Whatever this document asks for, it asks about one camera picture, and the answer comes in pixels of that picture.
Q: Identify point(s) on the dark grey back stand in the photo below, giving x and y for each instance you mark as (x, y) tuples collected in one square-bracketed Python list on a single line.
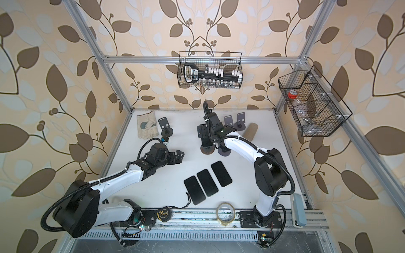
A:
[(166, 130)]

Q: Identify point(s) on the aluminium front rail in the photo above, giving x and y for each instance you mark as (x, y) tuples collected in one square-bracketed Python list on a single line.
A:
[(205, 219)]

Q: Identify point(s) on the right wire basket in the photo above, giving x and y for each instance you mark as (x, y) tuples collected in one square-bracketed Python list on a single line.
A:
[(316, 110)]

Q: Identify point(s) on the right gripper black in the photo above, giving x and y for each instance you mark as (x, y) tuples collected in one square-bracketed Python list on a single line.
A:
[(203, 128)]

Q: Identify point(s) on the grey blue device on rail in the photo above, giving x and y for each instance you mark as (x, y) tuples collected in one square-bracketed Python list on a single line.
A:
[(298, 211)]

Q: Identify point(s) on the phone with purple case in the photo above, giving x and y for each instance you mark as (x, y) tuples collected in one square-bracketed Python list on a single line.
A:
[(194, 189)]

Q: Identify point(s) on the grey phone stand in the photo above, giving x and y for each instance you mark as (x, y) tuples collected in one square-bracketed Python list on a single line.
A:
[(229, 121)]

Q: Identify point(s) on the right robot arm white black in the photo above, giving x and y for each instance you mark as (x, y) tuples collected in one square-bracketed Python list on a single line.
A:
[(271, 175)]

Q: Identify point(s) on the black phone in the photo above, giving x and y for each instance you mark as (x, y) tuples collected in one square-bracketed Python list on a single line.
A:
[(221, 173)]

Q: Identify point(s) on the beige work glove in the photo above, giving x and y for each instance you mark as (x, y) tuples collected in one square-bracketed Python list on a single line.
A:
[(147, 126)]

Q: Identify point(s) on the lilac back right stand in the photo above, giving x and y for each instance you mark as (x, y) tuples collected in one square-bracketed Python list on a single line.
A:
[(224, 152)]

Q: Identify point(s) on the wire basket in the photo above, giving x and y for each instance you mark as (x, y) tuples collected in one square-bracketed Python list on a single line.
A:
[(316, 110), (225, 60)]

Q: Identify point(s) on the clear tape roll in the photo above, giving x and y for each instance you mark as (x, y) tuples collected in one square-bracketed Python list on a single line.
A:
[(225, 213)]

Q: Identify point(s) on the back wire basket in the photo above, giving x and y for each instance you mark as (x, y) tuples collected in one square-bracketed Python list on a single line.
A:
[(225, 60)]

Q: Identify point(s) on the beige oval sponge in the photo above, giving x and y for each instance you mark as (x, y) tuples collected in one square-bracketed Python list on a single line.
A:
[(250, 132)]

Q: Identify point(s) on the black yellow tape measure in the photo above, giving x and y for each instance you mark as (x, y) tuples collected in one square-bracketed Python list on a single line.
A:
[(164, 214)]

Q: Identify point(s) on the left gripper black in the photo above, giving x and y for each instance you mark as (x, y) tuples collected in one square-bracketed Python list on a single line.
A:
[(173, 161)]

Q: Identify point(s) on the black tool in basket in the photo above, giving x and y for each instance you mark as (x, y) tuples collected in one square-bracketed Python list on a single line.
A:
[(192, 74)]

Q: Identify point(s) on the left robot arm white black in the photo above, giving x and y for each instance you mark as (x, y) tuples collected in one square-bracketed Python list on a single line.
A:
[(85, 204)]

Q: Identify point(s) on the phone with green case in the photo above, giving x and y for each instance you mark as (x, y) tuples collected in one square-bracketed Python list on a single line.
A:
[(207, 182)]

